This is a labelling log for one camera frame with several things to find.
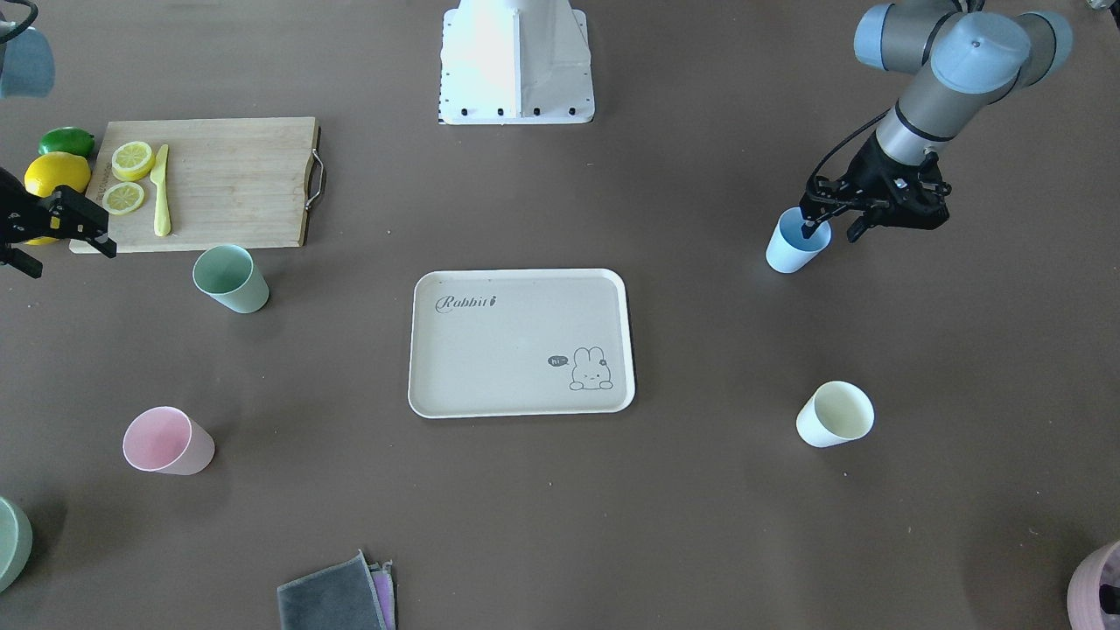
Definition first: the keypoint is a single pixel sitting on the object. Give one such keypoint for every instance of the blue plastic cup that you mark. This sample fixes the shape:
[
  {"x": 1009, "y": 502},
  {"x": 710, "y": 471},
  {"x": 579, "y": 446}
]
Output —
[{"x": 788, "y": 250}]

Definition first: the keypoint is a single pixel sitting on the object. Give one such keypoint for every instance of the green bowl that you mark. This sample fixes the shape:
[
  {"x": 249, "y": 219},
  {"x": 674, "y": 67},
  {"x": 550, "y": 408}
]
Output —
[{"x": 16, "y": 542}]

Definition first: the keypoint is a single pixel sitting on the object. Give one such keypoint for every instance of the yellow plastic knife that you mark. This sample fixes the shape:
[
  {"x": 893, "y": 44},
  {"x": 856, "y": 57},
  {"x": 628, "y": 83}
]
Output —
[{"x": 162, "y": 220}]

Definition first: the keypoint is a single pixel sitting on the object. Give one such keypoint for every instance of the cream rabbit tray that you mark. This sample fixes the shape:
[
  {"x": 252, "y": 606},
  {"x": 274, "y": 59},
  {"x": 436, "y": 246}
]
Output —
[{"x": 520, "y": 342}]

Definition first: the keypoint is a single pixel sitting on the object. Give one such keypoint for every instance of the grey folded cloth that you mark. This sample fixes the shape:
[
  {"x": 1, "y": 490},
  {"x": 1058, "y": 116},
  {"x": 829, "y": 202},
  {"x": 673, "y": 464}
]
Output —
[{"x": 352, "y": 595}]

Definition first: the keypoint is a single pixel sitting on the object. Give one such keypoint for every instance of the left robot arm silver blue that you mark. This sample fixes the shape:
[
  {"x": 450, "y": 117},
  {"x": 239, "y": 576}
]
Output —
[{"x": 959, "y": 61}]

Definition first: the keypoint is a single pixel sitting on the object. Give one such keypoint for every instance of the lemon slice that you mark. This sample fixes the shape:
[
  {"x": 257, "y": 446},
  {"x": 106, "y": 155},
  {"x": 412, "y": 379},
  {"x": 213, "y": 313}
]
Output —
[
  {"x": 123, "y": 198},
  {"x": 132, "y": 161}
]

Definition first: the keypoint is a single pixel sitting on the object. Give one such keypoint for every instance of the wooden cutting board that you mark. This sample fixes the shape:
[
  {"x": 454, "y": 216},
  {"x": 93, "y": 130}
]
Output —
[{"x": 242, "y": 181}]

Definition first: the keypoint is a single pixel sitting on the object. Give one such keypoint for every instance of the green plastic cup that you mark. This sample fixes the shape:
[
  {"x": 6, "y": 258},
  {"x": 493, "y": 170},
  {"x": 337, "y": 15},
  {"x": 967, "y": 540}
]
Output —
[{"x": 229, "y": 274}]

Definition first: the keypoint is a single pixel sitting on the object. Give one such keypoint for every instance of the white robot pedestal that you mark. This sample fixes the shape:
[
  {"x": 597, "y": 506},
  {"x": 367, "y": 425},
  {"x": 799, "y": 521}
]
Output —
[{"x": 515, "y": 63}]

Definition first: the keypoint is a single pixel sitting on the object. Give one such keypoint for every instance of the pink bowl with ice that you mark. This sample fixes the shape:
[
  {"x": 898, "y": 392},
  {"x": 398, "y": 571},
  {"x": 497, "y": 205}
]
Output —
[{"x": 1092, "y": 590}]

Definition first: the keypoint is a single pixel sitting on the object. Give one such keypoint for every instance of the pink plastic cup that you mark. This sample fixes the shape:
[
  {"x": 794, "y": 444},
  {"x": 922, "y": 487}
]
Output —
[{"x": 165, "y": 440}]

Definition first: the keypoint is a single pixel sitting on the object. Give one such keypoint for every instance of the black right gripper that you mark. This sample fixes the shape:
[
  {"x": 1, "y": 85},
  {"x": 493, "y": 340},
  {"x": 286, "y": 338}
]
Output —
[{"x": 19, "y": 216}]

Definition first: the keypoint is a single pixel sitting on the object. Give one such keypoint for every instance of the cream plastic cup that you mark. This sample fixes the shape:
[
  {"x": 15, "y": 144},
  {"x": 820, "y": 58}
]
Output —
[{"x": 837, "y": 413}]

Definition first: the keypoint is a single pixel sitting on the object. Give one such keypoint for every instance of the green lime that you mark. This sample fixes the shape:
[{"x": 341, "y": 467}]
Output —
[{"x": 70, "y": 140}]

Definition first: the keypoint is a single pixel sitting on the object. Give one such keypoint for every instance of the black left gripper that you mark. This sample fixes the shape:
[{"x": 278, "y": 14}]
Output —
[{"x": 868, "y": 164}]

